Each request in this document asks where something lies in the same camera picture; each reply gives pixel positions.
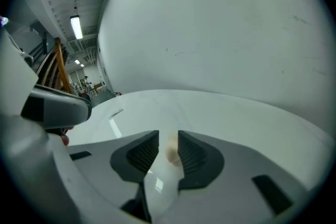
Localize long ceiling light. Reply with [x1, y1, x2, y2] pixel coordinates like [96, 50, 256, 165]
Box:
[69, 15, 84, 40]

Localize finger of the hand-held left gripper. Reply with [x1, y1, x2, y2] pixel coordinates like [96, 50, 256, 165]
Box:
[0, 114, 124, 224]

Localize brown wooden chair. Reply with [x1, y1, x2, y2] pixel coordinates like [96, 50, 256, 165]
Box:
[35, 37, 74, 95]

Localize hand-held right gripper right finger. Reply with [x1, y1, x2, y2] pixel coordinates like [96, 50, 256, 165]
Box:
[157, 130, 313, 224]

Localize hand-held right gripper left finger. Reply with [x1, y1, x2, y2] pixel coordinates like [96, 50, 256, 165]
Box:
[67, 130, 160, 224]

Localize small beige object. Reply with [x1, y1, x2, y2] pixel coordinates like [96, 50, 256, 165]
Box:
[164, 133, 184, 167]

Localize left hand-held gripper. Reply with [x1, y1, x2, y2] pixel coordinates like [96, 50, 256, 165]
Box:
[0, 28, 93, 130]

